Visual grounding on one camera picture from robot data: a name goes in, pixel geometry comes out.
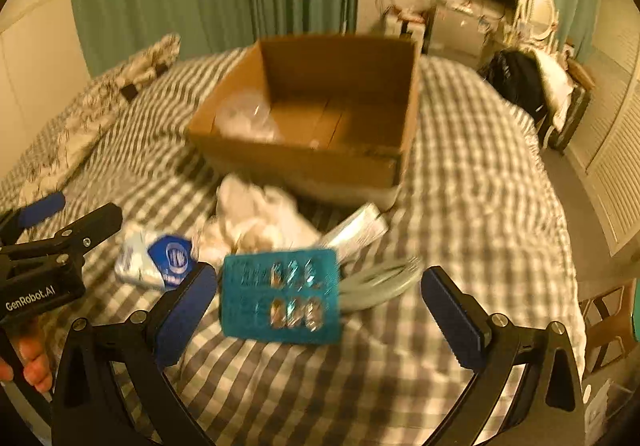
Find white cloth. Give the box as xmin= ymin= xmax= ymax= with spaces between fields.
xmin=190 ymin=174 xmax=321 ymax=269

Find white toothpaste tube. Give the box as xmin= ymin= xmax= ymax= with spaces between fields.
xmin=318 ymin=203 xmax=388 ymax=258

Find green checkered bed cover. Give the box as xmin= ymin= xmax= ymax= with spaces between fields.
xmin=27 ymin=49 xmax=586 ymax=445

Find wooden chair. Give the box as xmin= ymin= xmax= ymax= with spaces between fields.
xmin=579 ymin=278 xmax=639 ymax=377

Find brown cardboard box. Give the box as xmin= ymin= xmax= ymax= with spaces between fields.
xmin=186 ymin=35 xmax=418 ymax=211

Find clear plastic water bottle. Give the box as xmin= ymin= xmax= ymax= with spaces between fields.
xmin=214 ymin=89 xmax=281 ymax=143

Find person's hand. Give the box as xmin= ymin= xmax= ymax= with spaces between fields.
xmin=6 ymin=317 xmax=53 ymax=394

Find small grey refrigerator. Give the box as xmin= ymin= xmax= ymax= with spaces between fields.
xmin=427 ymin=6 xmax=486 ymax=59

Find blue white tissue pack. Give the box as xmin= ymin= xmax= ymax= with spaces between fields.
xmin=114 ymin=221 xmax=195 ymax=291

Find white oval vanity mirror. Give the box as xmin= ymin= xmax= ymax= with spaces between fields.
xmin=514 ymin=0 xmax=560 ymax=50

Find white wardrobe sliding doors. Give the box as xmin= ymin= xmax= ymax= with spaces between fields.
xmin=570 ymin=0 xmax=639 ymax=254

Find chair with dark clothes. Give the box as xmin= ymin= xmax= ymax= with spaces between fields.
xmin=479 ymin=44 xmax=594 ymax=155

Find teal pill blister card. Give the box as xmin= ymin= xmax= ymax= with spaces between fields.
xmin=220 ymin=249 xmax=341 ymax=345

